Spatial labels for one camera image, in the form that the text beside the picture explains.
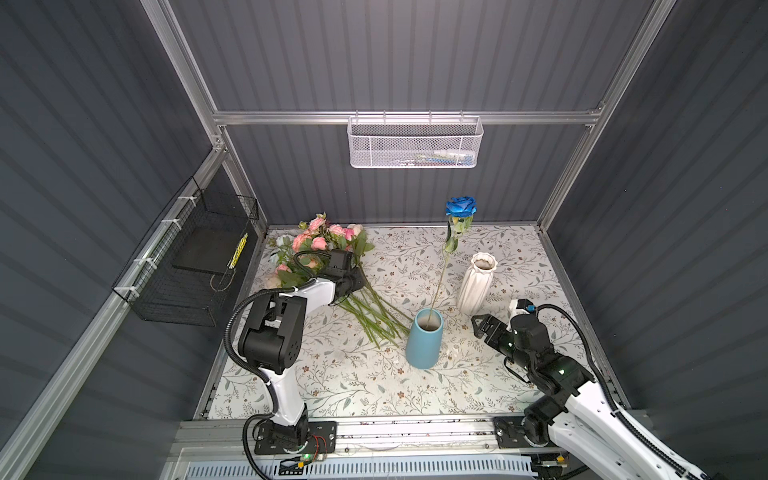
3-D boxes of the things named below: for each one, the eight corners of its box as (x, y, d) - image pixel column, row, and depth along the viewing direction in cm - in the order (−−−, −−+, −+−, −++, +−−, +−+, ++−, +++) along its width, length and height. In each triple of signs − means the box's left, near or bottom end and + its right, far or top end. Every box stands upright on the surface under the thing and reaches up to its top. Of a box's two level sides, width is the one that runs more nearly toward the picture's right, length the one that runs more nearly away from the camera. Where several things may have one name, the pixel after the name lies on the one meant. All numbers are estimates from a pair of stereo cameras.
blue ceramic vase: (407, 372, 86) (410, 342, 69) (406, 342, 92) (409, 308, 75) (436, 372, 86) (447, 342, 69) (433, 342, 92) (442, 308, 75)
